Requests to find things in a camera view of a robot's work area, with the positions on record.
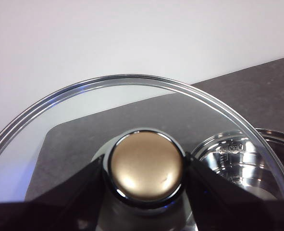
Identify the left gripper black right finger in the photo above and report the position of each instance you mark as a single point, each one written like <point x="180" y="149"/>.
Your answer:
<point x="228" y="207"/>

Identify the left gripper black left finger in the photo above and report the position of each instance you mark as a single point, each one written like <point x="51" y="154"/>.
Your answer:
<point x="60" y="207"/>

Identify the glass lid with green knob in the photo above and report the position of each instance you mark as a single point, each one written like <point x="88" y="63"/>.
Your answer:
<point x="146" y="163"/>

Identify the pale green electric steamer pot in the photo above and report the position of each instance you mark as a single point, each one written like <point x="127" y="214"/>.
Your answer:
<point x="283" y="149"/>

